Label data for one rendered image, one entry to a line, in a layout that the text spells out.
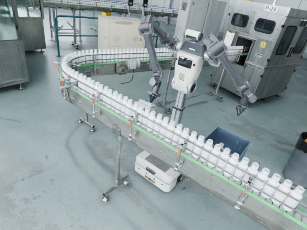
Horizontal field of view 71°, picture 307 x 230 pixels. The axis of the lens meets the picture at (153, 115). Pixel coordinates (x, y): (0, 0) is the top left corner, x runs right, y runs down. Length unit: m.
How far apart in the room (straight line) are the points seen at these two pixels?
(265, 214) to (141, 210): 1.28
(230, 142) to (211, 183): 0.66
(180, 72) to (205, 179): 1.01
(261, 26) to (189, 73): 3.17
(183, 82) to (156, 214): 1.36
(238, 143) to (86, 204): 1.60
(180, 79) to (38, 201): 1.84
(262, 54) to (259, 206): 3.81
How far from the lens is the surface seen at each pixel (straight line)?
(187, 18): 7.43
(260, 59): 4.97
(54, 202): 2.51
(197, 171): 1.56
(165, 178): 2.40
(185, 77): 2.05
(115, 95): 1.85
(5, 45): 4.34
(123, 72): 3.09
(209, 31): 8.29
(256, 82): 5.03
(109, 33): 5.53
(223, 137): 2.12
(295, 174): 3.39
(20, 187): 2.73
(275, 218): 1.55
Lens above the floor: 1.97
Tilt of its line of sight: 31 degrees down
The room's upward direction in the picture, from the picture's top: 9 degrees clockwise
